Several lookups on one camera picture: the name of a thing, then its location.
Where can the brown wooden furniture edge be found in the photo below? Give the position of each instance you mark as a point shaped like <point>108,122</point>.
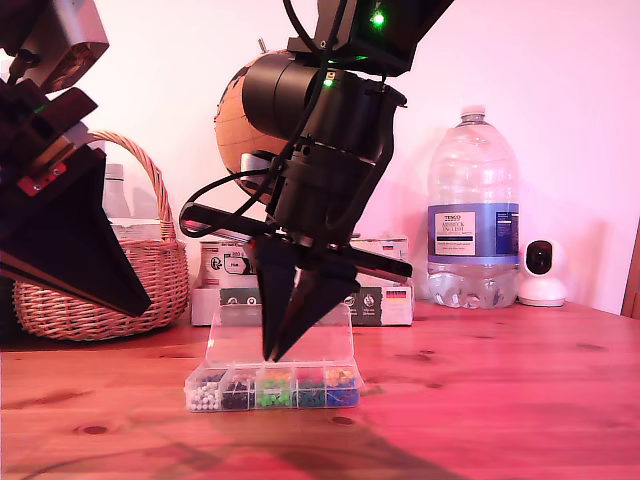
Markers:
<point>631,270</point>

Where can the white bottle silver cap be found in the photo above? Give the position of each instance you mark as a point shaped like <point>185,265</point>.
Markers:
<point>116,195</point>

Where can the small white round camera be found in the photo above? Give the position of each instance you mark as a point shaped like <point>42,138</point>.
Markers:
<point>542,280</point>

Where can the white can grey label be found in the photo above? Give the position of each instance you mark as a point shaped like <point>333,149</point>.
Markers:
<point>395,246</point>

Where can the dark green bag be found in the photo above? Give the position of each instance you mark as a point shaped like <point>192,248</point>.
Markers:
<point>6,320</point>

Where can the large clear water bottle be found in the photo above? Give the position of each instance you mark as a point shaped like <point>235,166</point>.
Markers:
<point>472,225</point>

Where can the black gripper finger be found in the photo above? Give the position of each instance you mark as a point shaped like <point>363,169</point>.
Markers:
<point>65,240</point>

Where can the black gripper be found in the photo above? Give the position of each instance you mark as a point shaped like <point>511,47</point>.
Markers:
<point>320,200</point>

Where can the small white carton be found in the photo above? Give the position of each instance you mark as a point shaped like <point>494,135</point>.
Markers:
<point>140,230</point>

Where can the cork globe on metal stand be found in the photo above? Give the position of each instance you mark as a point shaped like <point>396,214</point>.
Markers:
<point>227,130</point>

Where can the cardboard can tray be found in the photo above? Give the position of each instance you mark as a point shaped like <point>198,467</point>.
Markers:
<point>395,305</point>

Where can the clear plastic pin organizer box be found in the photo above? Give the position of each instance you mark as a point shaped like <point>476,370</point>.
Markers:
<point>325,340</point>

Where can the white can black label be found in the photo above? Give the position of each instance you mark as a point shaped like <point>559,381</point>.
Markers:
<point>225,267</point>

